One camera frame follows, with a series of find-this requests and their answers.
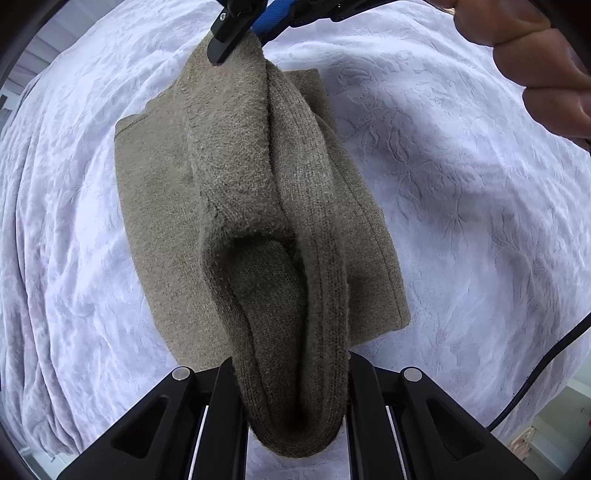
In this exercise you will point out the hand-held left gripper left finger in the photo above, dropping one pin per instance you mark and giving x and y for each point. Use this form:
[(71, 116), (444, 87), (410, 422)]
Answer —
[(184, 415)]

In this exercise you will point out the olive knitted sweater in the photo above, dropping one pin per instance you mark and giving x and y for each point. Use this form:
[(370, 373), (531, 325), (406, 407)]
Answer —
[(258, 221)]

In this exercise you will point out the white fleece blanket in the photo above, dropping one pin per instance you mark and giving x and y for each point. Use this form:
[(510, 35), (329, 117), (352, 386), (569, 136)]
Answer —
[(461, 184)]

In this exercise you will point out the grey ribbed panel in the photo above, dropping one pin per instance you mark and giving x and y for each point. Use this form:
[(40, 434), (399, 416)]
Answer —
[(32, 78)]

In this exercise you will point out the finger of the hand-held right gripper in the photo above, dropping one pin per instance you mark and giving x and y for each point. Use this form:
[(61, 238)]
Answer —
[(274, 18), (220, 37)]

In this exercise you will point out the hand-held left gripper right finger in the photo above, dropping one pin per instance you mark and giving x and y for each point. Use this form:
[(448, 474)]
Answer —
[(401, 415)]

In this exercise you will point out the person's right hand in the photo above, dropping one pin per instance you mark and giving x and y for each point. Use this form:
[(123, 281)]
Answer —
[(531, 46)]

